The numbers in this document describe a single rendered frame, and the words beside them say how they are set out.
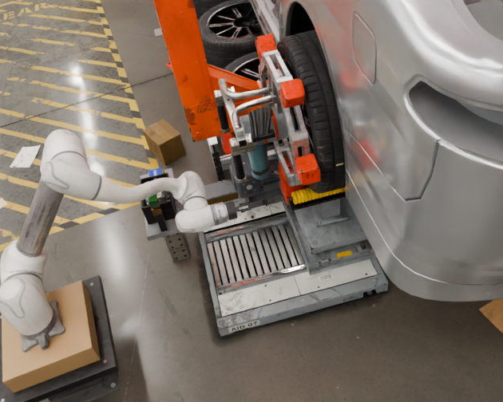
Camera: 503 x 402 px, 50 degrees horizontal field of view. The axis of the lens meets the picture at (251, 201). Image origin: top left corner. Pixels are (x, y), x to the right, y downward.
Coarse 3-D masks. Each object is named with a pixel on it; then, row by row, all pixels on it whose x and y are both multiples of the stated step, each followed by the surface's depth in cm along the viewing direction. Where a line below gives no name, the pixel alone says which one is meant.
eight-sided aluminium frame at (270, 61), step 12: (264, 60) 210; (276, 60) 210; (264, 72) 228; (276, 72) 201; (288, 72) 200; (264, 84) 236; (276, 84) 197; (264, 96) 240; (288, 108) 196; (288, 120) 196; (300, 120) 196; (288, 132) 198; (300, 132) 196; (276, 144) 246; (288, 144) 247; (300, 144) 198; (288, 156) 243; (288, 180) 230
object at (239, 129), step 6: (270, 96) 209; (252, 102) 208; (258, 102) 208; (264, 102) 209; (276, 102) 210; (240, 108) 207; (246, 108) 208; (234, 114) 204; (234, 120) 202; (234, 126) 201; (240, 126) 199; (240, 132) 198
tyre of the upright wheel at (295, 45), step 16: (304, 32) 213; (288, 48) 202; (304, 48) 200; (320, 48) 197; (304, 64) 194; (320, 64) 194; (304, 80) 192; (320, 80) 192; (320, 96) 191; (320, 112) 191; (336, 112) 192; (320, 128) 192; (336, 128) 193; (320, 144) 195; (336, 144) 195; (320, 160) 199; (336, 160) 199; (336, 176) 206; (320, 192) 219
